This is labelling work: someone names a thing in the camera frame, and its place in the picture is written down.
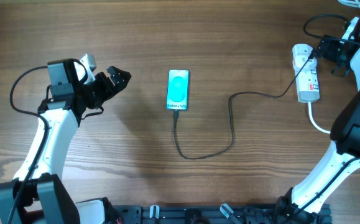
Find white power strip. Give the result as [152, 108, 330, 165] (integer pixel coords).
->
[292, 44, 320, 103]

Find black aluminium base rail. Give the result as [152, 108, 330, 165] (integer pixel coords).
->
[104, 203, 333, 224]

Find white USB charger plug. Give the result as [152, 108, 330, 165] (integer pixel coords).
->
[293, 55, 317, 73]

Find black USB charging cable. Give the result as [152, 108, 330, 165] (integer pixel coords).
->
[172, 50, 317, 161]

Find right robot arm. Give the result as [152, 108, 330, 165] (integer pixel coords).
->
[272, 16, 360, 223]

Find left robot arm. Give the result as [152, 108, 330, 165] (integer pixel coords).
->
[0, 55, 131, 223]

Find teal-screen Galaxy smartphone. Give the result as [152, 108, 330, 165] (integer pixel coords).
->
[166, 69, 190, 110]

